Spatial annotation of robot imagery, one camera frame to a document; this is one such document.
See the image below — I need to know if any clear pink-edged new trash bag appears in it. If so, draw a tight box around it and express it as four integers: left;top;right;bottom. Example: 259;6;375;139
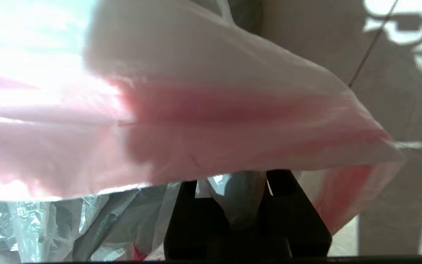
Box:
0;0;406;263

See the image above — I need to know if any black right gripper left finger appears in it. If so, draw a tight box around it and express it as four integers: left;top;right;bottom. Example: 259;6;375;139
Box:
163;180;233;259

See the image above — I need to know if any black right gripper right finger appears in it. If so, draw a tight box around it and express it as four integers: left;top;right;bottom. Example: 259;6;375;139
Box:
257;169;333;259

